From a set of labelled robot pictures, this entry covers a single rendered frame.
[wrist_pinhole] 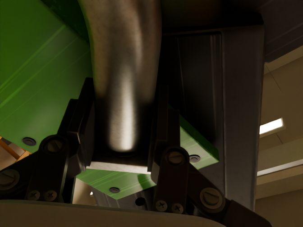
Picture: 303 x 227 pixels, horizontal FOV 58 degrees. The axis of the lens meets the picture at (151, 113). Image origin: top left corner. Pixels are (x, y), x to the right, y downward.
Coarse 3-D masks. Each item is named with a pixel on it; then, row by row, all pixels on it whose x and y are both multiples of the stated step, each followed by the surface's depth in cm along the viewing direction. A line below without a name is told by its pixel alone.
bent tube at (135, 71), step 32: (96, 0) 9; (128, 0) 9; (160, 0) 10; (96, 32) 10; (128, 32) 10; (160, 32) 11; (96, 64) 11; (128, 64) 11; (96, 96) 13; (128, 96) 12; (128, 128) 13; (96, 160) 15; (128, 160) 15
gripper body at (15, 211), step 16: (0, 208) 9; (16, 208) 9; (32, 208) 9; (48, 208) 9; (64, 208) 9; (80, 208) 9; (96, 208) 9; (112, 208) 10; (0, 224) 8; (16, 224) 9; (32, 224) 9; (48, 224) 9; (64, 224) 9; (80, 224) 9; (96, 224) 9; (112, 224) 9; (128, 224) 9; (144, 224) 9; (160, 224) 9; (176, 224) 9; (192, 224) 9; (208, 224) 9
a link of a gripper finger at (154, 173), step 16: (160, 96) 14; (160, 112) 13; (176, 112) 14; (160, 128) 12; (176, 128) 14; (160, 144) 12; (176, 144) 13; (160, 160) 12; (192, 176) 12; (192, 192) 11; (208, 192) 11; (208, 208) 11
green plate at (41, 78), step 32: (0, 0) 13; (32, 0) 13; (64, 0) 16; (0, 32) 14; (32, 32) 14; (64, 32) 14; (0, 64) 15; (32, 64) 15; (64, 64) 15; (0, 96) 17; (32, 96) 17; (64, 96) 17; (0, 128) 20; (32, 128) 19; (192, 128) 19; (192, 160) 21; (128, 192) 25
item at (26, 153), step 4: (0, 136) 508; (0, 140) 553; (4, 140) 554; (0, 144) 552; (4, 144) 555; (8, 144) 558; (4, 148) 557; (8, 148) 558; (8, 152) 561; (12, 152) 561; (24, 152) 534; (28, 152) 537; (16, 156) 564; (20, 156) 573; (24, 156) 528; (16, 160) 566
